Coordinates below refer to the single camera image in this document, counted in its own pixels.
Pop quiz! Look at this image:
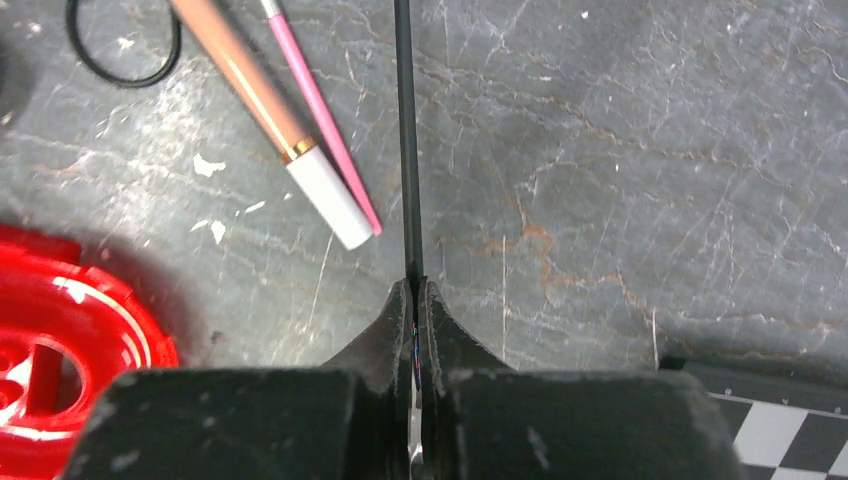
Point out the black white chessboard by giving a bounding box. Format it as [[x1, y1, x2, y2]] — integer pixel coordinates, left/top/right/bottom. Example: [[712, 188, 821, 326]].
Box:
[[659, 354, 848, 480]]

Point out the red D-shaped toy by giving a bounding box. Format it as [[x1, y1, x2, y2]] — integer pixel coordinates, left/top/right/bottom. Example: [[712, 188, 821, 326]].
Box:
[[1, 225, 180, 479]]

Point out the black hair tie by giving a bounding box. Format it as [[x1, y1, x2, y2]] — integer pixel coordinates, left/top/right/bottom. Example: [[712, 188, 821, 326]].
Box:
[[64, 0, 183, 90]]

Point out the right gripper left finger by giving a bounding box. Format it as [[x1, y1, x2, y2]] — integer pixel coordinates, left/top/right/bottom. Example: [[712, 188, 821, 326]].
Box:
[[321, 279, 412, 395]]

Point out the pink white lip gloss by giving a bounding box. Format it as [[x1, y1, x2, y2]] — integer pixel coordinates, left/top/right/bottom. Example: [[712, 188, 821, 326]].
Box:
[[172, 0, 373, 250]]

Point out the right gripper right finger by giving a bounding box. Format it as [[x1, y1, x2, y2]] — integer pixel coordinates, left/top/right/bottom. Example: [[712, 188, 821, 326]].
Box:
[[418, 278, 510, 396]]

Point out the thin black pencil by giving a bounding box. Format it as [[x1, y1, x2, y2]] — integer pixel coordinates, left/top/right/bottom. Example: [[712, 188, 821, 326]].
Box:
[[394, 0, 424, 290]]

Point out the pink thin pencil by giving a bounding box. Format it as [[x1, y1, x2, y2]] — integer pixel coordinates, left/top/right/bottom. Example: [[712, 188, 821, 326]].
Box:
[[261, 0, 382, 250]]

